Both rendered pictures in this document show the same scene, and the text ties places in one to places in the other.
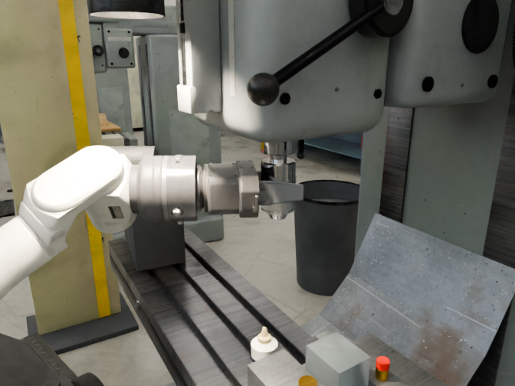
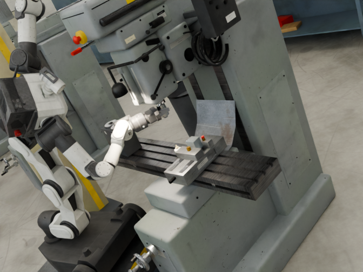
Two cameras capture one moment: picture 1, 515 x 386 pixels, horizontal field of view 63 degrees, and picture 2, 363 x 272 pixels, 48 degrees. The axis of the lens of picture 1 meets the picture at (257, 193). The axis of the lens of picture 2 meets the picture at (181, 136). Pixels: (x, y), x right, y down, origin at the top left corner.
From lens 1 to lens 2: 1.59 m
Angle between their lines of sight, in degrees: 8
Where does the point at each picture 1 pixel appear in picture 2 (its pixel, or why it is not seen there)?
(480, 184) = (215, 81)
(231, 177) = (152, 113)
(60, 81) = not seen: hidden behind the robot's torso
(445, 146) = (203, 74)
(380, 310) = (209, 129)
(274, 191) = (162, 111)
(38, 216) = (118, 140)
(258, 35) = (147, 87)
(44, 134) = not seen: hidden behind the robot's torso
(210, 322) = (161, 156)
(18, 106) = not seen: hidden behind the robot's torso
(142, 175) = (133, 122)
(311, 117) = (163, 95)
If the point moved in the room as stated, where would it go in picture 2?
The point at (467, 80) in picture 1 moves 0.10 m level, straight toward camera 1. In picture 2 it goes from (193, 67) to (189, 74)
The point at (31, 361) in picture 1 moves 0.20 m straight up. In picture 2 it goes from (100, 213) to (87, 191)
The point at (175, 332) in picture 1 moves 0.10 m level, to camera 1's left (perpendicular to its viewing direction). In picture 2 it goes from (153, 163) to (138, 170)
